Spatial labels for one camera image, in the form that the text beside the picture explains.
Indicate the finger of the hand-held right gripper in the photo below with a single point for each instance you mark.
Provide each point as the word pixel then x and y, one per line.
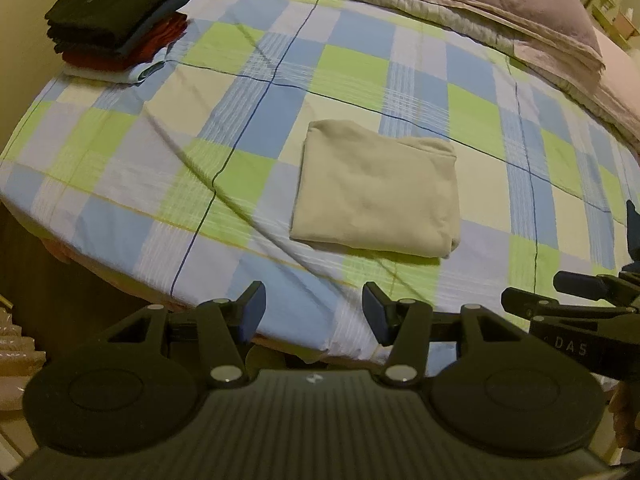
pixel 580 285
pixel 550 305

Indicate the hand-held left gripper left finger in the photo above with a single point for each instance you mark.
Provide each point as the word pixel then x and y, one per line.
pixel 255 310

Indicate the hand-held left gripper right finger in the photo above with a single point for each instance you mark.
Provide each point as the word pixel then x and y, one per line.
pixel 376 315

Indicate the beige garment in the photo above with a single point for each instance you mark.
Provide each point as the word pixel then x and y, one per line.
pixel 375 190

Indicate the person's right forearm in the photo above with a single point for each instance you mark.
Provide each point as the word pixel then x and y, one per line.
pixel 627 415

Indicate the bed with checkered sheet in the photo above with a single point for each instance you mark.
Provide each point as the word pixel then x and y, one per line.
pixel 200 160

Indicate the pinkish ridged object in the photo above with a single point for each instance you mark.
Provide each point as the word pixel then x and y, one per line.
pixel 17 360

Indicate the pink box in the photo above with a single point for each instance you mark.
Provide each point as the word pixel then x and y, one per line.
pixel 625 25

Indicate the white folded garment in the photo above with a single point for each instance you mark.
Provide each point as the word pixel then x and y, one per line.
pixel 115 75

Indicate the red folded garment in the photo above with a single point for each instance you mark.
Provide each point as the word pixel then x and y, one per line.
pixel 150 45

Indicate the blue folded garment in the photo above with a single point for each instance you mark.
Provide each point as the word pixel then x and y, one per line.
pixel 165 15

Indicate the black folded garment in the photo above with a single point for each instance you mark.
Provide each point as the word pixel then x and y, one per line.
pixel 110 5

